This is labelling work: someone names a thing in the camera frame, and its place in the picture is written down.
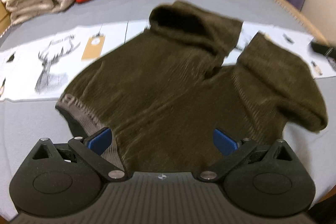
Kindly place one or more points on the grey mattress cover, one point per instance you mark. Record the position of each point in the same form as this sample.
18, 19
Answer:
24, 122

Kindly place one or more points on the white printed deer bedsheet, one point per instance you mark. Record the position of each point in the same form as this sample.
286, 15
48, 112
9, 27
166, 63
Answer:
41, 69

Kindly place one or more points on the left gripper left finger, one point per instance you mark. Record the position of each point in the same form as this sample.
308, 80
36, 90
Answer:
56, 180

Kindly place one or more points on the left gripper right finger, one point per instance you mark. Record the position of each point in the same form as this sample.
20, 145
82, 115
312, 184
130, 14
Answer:
263, 180

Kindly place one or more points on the dark olive corduroy pants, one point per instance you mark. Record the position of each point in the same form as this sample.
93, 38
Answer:
165, 91

